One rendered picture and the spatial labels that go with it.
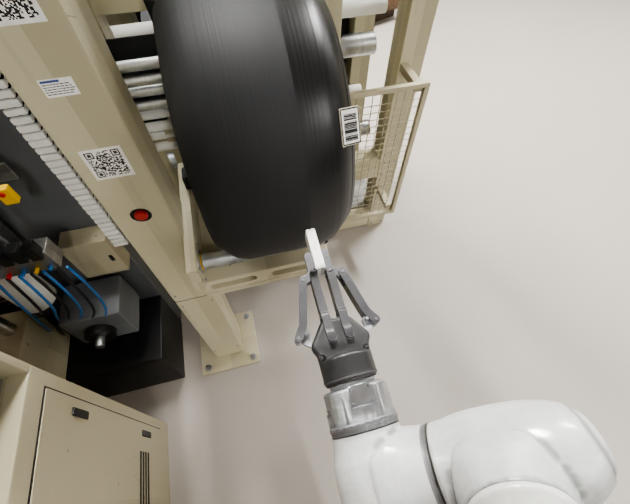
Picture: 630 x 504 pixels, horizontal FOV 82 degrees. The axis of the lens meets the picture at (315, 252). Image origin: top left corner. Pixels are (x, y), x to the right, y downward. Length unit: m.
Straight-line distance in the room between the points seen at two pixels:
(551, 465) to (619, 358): 1.88
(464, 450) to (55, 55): 0.75
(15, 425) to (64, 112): 0.64
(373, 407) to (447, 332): 1.48
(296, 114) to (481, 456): 0.50
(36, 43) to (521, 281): 2.13
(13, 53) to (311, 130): 0.44
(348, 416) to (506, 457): 0.17
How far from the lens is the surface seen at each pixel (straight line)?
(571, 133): 3.31
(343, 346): 0.52
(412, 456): 0.47
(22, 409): 1.03
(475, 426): 0.46
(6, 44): 0.73
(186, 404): 1.83
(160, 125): 1.26
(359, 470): 0.48
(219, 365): 1.82
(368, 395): 0.49
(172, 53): 0.65
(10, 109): 0.81
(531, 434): 0.45
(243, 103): 0.59
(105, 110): 0.75
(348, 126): 0.63
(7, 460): 1.02
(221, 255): 0.97
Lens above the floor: 1.72
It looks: 57 degrees down
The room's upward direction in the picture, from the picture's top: straight up
